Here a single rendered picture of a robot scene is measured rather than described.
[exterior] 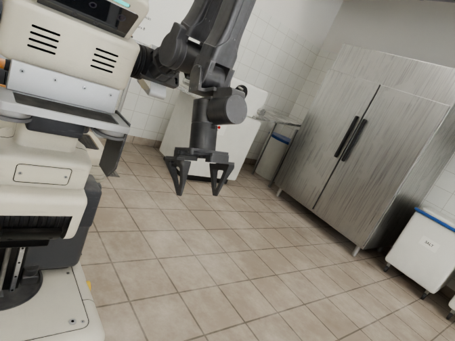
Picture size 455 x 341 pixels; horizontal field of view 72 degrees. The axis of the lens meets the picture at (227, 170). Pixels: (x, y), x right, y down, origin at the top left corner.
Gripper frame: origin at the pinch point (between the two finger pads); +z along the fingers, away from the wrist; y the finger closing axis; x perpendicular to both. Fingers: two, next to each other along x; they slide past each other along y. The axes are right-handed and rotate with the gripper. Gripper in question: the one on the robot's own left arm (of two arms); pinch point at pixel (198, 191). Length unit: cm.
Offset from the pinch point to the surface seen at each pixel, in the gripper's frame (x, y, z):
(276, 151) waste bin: 247, 327, -34
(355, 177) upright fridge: 104, 287, -6
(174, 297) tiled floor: 92, 60, 71
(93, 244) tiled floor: 138, 30, 49
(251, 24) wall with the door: 239, 243, -190
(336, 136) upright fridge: 131, 290, -51
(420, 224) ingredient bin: 44, 310, 34
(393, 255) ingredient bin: 65, 308, 70
